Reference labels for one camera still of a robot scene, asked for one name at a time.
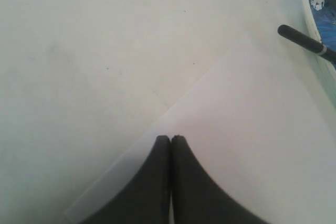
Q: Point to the black paintbrush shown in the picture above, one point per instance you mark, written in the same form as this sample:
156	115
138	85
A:
307	42

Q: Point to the white plate with blue paint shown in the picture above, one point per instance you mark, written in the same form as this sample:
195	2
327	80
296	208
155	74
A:
320	20

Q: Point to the white paper sheet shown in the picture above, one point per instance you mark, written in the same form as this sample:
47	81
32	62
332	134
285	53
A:
258	131

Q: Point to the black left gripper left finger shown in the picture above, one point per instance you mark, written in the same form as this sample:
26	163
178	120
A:
146	197

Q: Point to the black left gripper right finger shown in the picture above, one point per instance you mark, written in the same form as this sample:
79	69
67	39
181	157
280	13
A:
196	198

